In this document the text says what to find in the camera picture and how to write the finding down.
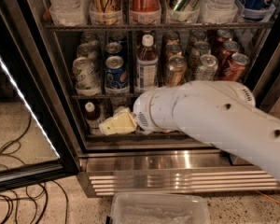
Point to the blue pepsi can back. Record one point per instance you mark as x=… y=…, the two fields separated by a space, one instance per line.
x=118 y=37

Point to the green white can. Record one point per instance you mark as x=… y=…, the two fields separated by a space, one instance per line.
x=88 y=51
x=90 y=38
x=85 y=75

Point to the blue pepsi can front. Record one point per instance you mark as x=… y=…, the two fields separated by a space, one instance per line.
x=115 y=72

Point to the red can front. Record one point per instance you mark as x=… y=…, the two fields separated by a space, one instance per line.
x=234 y=67

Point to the silver green can front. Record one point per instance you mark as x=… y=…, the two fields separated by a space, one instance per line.
x=206 y=67

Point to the stainless steel fridge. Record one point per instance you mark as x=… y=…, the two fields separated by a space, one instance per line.
x=163 y=162

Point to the clear water bottle top right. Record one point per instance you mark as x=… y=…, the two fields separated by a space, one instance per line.
x=218 y=11

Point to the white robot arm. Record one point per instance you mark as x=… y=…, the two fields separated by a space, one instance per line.
x=219 y=113

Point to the gold tall can top shelf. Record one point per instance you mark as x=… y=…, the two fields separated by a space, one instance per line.
x=106 y=11

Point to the blue pepsi bottle top shelf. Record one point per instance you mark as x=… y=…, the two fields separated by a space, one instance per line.
x=256 y=10

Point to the iced tea bottle middle shelf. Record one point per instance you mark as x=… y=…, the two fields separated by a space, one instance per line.
x=146 y=63

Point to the iced tea bottle shelf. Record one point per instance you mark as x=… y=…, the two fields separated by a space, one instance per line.
x=146 y=63
x=94 y=116

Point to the green white can back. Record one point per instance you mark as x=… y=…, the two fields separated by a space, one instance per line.
x=90 y=38

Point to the open glass fridge door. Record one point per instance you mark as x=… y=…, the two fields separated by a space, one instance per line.
x=36 y=141

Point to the red can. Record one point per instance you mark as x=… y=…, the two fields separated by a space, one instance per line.
x=226 y=50
x=219 y=37
x=234 y=67

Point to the clear water bottle top left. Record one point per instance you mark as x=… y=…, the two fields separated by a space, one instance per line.
x=68 y=12

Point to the silver green can back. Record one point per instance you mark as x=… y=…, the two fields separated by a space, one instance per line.
x=195 y=36

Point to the clear plastic bin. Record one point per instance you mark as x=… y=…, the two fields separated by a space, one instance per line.
x=158 y=208

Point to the green white can front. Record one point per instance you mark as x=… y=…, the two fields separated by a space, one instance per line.
x=85 y=75

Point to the silver green can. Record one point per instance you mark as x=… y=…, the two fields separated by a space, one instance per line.
x=198 y=49
x=195 y=36
x=206 y=67

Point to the gold can back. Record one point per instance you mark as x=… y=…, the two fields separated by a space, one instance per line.
x=170 y=37

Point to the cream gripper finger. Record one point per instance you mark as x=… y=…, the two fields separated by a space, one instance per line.
x=120 y=124
x=123 y=109

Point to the gold can front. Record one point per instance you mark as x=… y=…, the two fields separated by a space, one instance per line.
x=175 y=70

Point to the iced tea bottle bottom shelf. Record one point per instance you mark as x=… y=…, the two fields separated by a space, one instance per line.
x=94 y=116

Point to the red can back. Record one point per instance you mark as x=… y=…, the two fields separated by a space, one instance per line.
x=219 y=37

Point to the blue pepsi can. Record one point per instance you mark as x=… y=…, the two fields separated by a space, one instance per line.
x=113 y=49
x=118 y=37
x=115 y=72

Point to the clear water bottle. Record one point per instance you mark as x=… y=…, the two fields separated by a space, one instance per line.
x=68 y=12
x=218 y=11

